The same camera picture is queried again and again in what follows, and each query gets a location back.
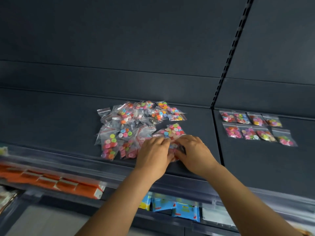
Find person's left hand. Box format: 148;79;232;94
134;137;175;181

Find person's right hand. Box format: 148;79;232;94
174;134;221;180

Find clear plastic button bag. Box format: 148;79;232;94
168;141;185;163

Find grid of arranged button bags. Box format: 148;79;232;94
219;110;298;147

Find pile of transparent button bags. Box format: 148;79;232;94
94;100;187;161

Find person's left forearm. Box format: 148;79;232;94
75;169;154;236

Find person's right forearm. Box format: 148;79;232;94
203;164;303;236

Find blue yellow snack packet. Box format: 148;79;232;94
138;194;152;211

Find white flat packet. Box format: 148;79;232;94
201;206;237;228

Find row of orange boxes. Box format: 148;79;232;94
0;163;106;200

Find red white snack packet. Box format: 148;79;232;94
0;185;19;214

